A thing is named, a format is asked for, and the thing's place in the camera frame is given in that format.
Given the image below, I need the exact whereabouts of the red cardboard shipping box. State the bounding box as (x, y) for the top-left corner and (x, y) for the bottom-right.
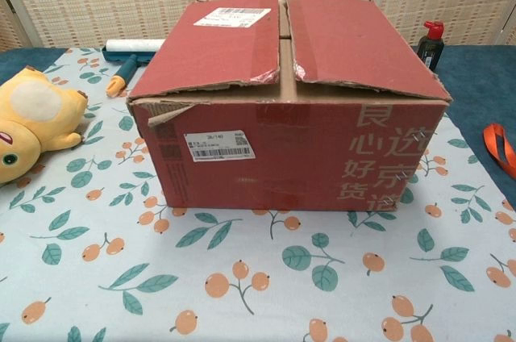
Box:
(126, 0), (452, 214)

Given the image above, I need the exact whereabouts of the floral fruit print tablecloth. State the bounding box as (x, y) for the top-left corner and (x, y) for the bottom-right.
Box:
(0, 46), (516, 342)

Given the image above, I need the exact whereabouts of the teal lint roller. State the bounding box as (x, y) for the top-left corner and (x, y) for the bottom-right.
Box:
(100, 38), (162, 98)

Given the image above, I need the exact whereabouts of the black ink bottle red cap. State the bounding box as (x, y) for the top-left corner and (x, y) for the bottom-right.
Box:
(418, 20), (445, 71)

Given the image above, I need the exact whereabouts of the yellow plush toy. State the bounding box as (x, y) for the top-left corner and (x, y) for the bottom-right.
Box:
(0, 65), (89, 186)

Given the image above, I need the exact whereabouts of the dark blue table cover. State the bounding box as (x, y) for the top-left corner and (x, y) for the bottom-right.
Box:
(0, 45), (516, 198)

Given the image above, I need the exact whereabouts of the orange lanyard strap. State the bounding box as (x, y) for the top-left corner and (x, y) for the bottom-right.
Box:
(482, 123), (516, 180)

